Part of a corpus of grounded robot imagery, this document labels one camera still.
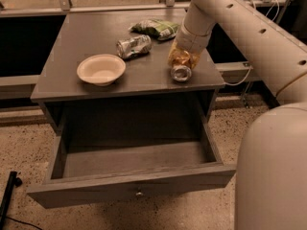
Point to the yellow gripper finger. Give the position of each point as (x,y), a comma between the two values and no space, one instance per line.
(175,54)
(194,59)

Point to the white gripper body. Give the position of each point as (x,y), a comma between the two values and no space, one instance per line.
(191,43)

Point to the orange soda can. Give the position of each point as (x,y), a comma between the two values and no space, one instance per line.
(180,66)

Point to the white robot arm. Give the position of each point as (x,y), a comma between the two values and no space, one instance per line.
(271,174)

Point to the silver green soda can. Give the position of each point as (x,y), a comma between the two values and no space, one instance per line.
(134,46)

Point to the grey open drawer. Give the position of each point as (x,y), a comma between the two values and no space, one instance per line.
(93,165)

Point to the green chip bag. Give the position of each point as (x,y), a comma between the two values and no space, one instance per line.
(157,28)

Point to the white paper bowl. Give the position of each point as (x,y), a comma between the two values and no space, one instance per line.
(101,70)

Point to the grey wooden cabinet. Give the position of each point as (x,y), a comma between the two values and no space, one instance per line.
(87,34)

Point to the black stand leg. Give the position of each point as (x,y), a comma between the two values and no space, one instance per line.
(13,181)

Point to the metal railing frame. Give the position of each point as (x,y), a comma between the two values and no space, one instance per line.
(28,35)

